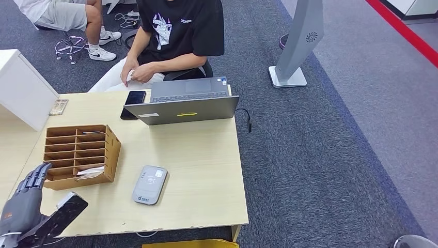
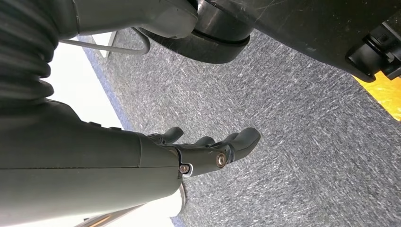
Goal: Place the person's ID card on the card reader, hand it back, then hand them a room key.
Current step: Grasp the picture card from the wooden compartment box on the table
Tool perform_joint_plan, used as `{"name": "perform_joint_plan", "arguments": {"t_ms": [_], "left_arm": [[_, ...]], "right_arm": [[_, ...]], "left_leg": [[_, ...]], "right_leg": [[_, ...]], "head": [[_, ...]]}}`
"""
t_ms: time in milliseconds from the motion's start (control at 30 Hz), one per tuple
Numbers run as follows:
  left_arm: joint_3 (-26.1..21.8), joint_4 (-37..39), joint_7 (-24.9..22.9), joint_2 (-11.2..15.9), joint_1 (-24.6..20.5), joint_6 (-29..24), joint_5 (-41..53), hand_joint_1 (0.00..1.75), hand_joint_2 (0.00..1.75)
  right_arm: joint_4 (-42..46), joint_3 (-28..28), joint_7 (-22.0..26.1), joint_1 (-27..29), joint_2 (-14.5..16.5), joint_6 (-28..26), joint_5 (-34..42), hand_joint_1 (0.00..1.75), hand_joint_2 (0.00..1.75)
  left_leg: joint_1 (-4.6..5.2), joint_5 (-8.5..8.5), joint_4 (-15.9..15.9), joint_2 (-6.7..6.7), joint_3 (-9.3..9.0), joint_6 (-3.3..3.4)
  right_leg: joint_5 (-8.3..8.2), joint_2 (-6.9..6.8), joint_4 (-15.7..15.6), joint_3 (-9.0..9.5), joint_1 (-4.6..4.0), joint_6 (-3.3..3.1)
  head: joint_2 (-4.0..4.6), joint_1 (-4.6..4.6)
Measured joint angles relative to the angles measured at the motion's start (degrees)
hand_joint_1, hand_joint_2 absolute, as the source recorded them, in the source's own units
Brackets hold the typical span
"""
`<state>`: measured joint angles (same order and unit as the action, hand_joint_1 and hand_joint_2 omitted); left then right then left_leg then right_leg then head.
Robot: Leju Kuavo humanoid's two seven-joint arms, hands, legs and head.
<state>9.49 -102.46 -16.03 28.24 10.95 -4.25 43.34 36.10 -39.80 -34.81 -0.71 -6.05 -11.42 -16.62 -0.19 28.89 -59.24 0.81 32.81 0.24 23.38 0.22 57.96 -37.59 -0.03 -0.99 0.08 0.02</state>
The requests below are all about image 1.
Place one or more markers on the chrome stool base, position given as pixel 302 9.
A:
pixel 70 48

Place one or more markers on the person's right forearm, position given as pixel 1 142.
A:
pixel 135 48

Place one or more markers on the grey card reader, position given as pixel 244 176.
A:
pixel 150 186

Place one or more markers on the thin card in organizer slot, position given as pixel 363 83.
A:
pixel 93 132

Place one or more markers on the grey round object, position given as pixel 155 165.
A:
pixel 413 242

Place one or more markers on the brown wooden slotted card organizer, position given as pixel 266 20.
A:
pixel 113 150

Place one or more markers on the person's left hand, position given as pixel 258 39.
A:
pixel 145 72

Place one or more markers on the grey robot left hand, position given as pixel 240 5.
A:
pixel 20 208

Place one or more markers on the grey kiosk stand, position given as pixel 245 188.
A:
pixel 299 34

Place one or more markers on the black round floor base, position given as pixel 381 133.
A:
pixel 282 42

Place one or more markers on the crumpled white paper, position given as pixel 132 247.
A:
pixel 90 172

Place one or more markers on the yellow flat object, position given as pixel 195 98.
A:
pixel 188 244

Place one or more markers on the person's right hand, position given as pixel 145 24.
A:
pixel 128 68

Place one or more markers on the white furniture leg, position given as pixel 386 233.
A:
pixel 111 5

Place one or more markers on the person's left forearm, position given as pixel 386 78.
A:
pixel 176 63

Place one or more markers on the grey laptop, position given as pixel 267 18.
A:
pixel 186 111

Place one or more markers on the white cabinet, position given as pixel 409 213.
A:
pixel 22 89

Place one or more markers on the person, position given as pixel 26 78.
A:
pixel 191 30
pixel 58 15

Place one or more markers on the black smartphone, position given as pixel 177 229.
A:
pixel 135 98

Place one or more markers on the white counter furniture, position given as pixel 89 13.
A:
pixel 412 7

